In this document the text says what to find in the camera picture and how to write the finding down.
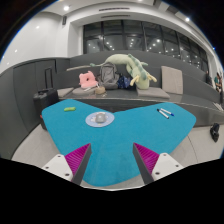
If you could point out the white marker with blue cap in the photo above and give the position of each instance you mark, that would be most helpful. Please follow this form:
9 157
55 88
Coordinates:
167 112

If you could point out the large grey flat seat cushion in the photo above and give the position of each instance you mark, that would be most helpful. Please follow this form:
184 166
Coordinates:
151 92

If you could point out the green plush dragon toy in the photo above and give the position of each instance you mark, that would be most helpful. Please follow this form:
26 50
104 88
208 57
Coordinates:
141 80

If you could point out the dark blue patterned bag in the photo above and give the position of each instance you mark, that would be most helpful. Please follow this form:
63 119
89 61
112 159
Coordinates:
123 82

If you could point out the grey white computer mouse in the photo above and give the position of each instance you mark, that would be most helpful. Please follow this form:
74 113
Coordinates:
100 117

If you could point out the black bag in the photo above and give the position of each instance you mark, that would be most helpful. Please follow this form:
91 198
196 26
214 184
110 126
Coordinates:
215 132

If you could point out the small tan pouch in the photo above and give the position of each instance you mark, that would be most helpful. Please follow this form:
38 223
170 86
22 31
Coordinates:
100 90

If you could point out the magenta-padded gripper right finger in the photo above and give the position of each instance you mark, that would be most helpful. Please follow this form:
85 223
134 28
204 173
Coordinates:
149 159

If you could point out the round light blue mouse pad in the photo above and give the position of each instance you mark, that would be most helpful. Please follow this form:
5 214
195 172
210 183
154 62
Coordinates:
90 120

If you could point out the person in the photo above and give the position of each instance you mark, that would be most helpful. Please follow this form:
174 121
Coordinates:
219 82

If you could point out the black suitcase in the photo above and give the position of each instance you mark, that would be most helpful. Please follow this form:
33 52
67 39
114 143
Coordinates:
45 100

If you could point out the grey backpack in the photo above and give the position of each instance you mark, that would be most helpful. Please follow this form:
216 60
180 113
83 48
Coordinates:
108 76

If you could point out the grey square upright cushion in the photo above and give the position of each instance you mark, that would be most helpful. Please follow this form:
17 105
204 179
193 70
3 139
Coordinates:
172 80

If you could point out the pink plush cushion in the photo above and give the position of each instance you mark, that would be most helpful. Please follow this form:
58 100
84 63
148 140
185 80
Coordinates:
86 81

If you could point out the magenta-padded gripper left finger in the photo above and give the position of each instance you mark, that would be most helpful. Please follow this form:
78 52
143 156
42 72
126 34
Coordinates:
76 159

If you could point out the black wall speaker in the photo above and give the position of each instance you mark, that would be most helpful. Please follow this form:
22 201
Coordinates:
64 20

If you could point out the small green eraser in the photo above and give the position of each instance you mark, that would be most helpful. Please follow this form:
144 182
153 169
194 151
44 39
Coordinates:
69 109

